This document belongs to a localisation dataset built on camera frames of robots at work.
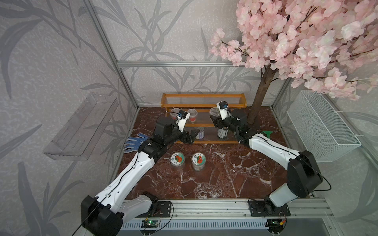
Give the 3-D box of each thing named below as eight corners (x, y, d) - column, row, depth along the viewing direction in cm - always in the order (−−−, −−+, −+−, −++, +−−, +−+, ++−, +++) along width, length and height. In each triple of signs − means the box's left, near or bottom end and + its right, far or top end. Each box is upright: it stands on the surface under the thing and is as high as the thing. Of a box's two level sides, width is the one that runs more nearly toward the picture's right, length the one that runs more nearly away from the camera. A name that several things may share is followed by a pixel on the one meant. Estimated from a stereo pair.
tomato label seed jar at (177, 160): (172, 170, 89) (169, 164, 82) (173, 158, 94) (171, 152, 87) (184, 170, 89) (183, 164, 82) (185, 158, 94) (184, 152, 87)
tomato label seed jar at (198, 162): (192, 171, 88) (191, 165, 81) (192, 159, 94) (191, 152, 87) (205, 171, 88) (206, 165, 81) (205, 159, 94) (205, 152, 87)
